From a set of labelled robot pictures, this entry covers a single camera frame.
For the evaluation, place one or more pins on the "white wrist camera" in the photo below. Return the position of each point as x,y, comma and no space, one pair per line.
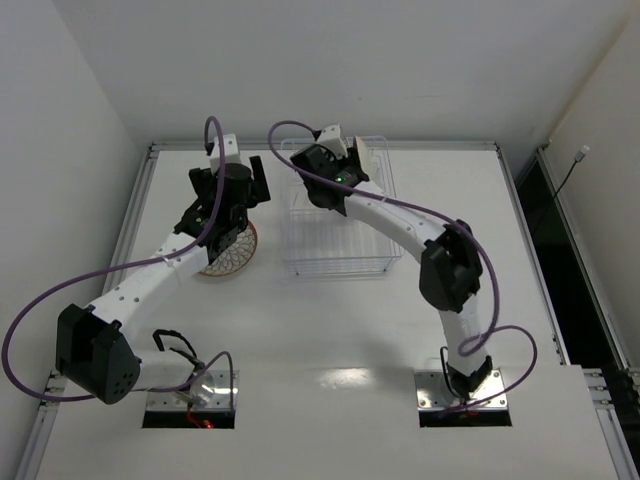
225,148
331,138

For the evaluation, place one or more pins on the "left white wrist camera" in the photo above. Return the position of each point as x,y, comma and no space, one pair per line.
225,148

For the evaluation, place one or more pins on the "floral pattern plate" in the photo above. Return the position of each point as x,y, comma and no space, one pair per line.
236,256
366,166

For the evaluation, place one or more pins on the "metal base plate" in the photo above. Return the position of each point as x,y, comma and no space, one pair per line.
215,392
433,395

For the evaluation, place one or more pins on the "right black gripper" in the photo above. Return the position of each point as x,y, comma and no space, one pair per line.
356,163

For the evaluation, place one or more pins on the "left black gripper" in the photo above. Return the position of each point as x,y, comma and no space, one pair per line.
226,232

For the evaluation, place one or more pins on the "black wall cable white plug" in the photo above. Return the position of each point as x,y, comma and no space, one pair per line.
577,159

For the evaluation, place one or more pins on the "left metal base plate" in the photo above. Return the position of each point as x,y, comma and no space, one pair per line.
215,392

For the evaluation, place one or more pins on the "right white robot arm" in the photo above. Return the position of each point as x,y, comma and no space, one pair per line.
450,267

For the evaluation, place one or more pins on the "clear wire dish rack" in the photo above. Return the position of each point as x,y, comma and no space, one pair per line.
322,243

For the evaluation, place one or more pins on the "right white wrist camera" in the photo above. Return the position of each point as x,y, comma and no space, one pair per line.
331,138

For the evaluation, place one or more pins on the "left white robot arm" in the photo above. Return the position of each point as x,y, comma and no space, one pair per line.
94,343

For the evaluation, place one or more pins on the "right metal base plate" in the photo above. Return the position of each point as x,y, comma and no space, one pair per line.
433,395

